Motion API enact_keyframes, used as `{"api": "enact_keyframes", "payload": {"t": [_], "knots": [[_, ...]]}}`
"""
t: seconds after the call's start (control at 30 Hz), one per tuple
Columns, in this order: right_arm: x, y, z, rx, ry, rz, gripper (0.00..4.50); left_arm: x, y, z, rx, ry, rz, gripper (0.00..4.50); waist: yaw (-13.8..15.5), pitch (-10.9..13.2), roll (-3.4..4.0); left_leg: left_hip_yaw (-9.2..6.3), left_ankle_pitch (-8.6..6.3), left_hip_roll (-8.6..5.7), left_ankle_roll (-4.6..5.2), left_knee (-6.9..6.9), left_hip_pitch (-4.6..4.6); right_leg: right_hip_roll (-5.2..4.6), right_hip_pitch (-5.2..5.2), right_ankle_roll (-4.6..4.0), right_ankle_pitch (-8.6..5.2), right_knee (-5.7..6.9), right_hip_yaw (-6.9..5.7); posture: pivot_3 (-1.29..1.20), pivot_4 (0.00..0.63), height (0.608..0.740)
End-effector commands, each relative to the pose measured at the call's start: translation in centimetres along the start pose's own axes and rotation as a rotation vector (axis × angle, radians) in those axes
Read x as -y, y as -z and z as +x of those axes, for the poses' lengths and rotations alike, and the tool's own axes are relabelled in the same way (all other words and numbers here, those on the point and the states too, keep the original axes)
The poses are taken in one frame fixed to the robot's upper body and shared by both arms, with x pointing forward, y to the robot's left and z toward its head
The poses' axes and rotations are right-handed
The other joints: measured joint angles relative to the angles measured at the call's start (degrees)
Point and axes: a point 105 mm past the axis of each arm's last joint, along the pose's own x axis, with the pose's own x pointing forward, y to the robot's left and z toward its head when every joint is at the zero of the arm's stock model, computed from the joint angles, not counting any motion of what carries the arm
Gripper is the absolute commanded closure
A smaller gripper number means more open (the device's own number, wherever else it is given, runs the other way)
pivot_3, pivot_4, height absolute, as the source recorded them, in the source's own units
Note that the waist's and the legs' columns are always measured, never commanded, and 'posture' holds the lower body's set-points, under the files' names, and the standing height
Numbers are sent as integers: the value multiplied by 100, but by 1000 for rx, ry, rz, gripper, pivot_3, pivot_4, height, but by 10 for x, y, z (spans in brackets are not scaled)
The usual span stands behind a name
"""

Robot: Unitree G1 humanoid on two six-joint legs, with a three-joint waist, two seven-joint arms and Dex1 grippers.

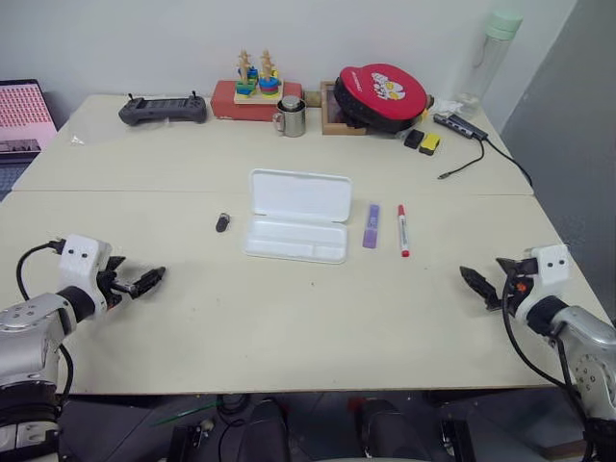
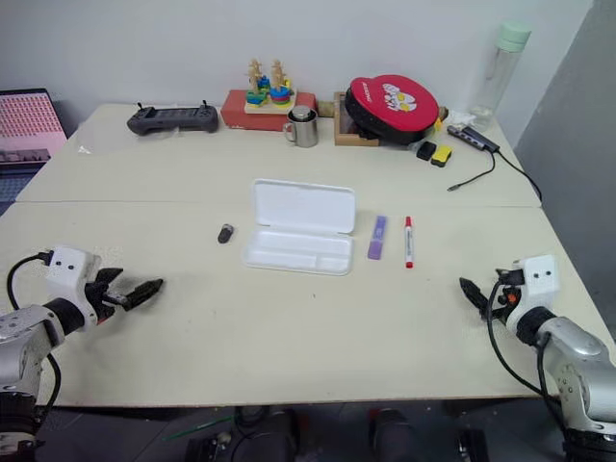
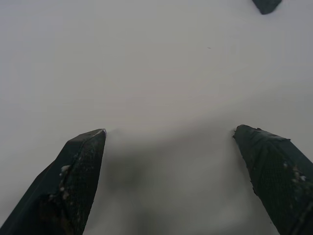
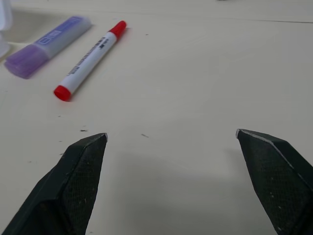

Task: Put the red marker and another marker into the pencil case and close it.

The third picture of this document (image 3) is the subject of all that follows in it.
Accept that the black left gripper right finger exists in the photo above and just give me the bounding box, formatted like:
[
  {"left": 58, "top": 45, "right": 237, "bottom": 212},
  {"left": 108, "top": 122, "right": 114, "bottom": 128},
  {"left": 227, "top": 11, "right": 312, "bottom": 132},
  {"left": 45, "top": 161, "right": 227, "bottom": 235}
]
[{"left": 232, "top": 124, "right": 313, "bottom": 235}]

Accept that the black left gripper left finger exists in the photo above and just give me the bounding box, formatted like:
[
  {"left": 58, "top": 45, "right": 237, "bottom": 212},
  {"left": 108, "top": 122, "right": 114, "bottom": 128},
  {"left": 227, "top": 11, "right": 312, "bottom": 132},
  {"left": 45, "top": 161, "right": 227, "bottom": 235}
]
[{"left": 0, "top": 128, "right": 108, "bottom": 235}]

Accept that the dark object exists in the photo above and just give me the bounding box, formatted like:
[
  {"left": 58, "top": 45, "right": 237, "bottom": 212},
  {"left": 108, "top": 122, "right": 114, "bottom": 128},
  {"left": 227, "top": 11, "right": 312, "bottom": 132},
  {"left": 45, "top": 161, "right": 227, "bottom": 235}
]
[{"left": 252, "top": 0, "right": 282, "bottom": 15}]

